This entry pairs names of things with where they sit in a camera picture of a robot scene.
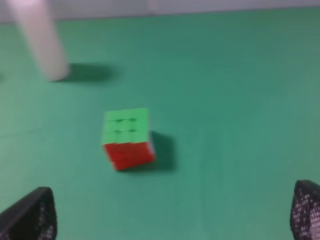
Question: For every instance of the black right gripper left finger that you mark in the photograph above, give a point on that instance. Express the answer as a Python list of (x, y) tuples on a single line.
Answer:
[(33, 217)]

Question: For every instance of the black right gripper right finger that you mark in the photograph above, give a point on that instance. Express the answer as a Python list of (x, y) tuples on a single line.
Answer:
[(305, 211)]

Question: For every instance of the multicolour puzzle cube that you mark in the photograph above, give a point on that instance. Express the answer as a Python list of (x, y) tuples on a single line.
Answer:
[(126, 138)]

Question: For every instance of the green table cloth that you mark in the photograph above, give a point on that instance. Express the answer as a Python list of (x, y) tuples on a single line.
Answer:
[(234, 116)]

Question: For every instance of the tall white candle jar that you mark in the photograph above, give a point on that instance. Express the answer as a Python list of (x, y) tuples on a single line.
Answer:
[(38, 27)]

